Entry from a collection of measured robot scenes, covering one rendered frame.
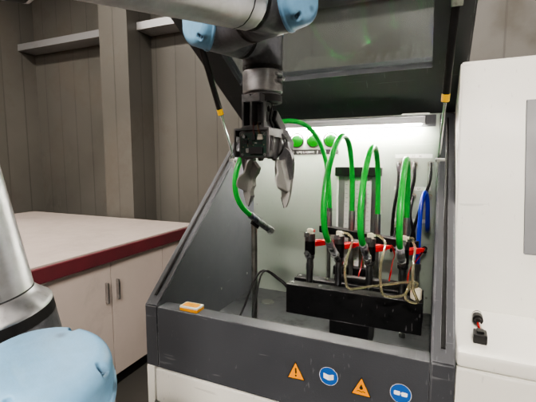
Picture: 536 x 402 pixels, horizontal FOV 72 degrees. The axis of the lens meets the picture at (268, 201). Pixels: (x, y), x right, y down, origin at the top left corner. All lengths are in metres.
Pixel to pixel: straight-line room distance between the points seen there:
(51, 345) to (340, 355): 0.54
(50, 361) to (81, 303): 1.74
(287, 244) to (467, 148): 0.68
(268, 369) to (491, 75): 0.85
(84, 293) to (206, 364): 1.28
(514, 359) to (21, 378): 0.70
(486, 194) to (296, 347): 0.55
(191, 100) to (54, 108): 1.65
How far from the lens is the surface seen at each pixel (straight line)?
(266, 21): 0.54
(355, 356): 0.80
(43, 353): 0.43
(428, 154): 1.23
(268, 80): 0.69
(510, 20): 2.84
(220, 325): 0.89
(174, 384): 1.05
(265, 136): 0.66
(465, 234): 0.97
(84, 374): 0.39
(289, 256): 1.36
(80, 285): 2.12
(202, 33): 0.62
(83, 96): 4.13
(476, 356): 0.77
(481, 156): 1.00
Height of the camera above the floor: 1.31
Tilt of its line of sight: 6 degrees down
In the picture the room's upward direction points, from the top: straight up
